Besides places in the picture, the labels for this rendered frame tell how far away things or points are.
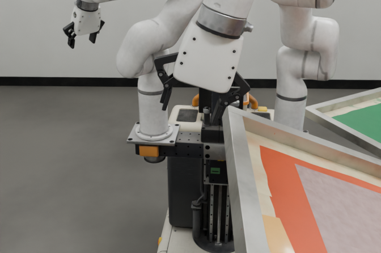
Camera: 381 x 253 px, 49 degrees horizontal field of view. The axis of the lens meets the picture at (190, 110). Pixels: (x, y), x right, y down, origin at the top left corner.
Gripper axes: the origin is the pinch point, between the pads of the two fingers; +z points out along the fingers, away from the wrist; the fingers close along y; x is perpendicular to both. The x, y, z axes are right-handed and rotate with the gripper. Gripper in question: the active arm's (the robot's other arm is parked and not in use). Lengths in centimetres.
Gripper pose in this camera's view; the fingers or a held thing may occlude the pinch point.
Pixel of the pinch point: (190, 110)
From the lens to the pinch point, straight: 73.6
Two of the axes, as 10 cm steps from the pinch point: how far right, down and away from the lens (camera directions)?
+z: -3.0, 8.6, 4.0
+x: -0.2, 4.2, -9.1
